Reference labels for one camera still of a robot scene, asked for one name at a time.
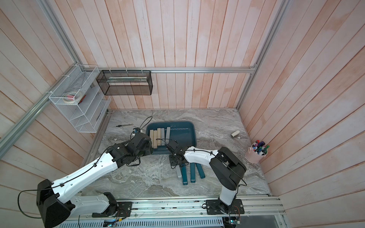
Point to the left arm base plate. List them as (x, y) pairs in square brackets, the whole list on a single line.
[(121, 209)]

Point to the pink pen holder cup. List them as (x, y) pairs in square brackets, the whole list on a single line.
[(257, 151)]

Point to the white wire wall shelf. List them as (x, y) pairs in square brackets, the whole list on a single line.
[(80, 101)]

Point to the beige pruning pliers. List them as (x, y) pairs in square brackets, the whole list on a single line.
[(158, 138), (155, 136), (151, 135)]

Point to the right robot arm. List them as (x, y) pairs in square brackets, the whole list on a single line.
[(228, 168)]

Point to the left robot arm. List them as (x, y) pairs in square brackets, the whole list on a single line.
[(57, 200)]

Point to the dark pen on table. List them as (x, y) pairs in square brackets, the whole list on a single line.
[(123, 125)]

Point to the teal pruning pliers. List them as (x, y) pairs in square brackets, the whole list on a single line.
[(184, 174), (192, 173), (200, 170)]

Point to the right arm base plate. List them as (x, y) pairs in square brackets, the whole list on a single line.
[(216, 207)]

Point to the black mesh wall basket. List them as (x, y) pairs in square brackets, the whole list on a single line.
[(125, 82)]

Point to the teal plastic storage box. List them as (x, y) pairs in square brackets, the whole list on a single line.
[(181, 131)]

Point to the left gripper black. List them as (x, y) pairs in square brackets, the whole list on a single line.
[(148, 149)]

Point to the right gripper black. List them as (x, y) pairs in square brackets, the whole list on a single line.
[(172, 162)]

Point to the grey pruning pliers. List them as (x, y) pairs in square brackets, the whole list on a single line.
[(178, 172), (162, 137), (167, 135)]

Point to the small beige tape roll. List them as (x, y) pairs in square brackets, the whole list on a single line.
[(235, 134)]

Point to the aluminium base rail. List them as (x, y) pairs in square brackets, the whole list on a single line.
[(192, 207)]

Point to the tape roll in shelf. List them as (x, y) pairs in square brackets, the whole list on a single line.
[(72, 97)]

